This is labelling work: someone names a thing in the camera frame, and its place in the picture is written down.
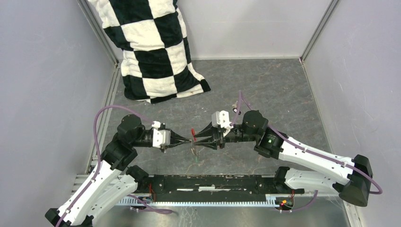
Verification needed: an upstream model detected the black white checkered cloth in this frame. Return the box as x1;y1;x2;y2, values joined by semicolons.
90;0;211;104

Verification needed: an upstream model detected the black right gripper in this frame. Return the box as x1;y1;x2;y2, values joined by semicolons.
194;120;258;151

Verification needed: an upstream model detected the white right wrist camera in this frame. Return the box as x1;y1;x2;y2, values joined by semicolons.
211;111;233;129

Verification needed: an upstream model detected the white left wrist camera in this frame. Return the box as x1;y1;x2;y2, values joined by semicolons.
152;121;163;148

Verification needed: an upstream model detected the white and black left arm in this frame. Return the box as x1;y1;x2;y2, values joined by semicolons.
45;114;191;227

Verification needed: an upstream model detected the white slotted cable duct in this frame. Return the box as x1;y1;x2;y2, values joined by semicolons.
82;195;283;208

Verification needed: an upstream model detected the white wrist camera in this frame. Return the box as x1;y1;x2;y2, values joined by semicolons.
211;111;233;129
152;121;163;148

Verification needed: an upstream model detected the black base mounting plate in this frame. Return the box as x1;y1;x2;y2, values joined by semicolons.
134;175;305;202

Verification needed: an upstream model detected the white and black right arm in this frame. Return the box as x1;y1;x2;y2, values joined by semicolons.
194;110;373;207

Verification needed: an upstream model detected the black tagged key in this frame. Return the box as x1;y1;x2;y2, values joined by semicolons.
232;101;238;113

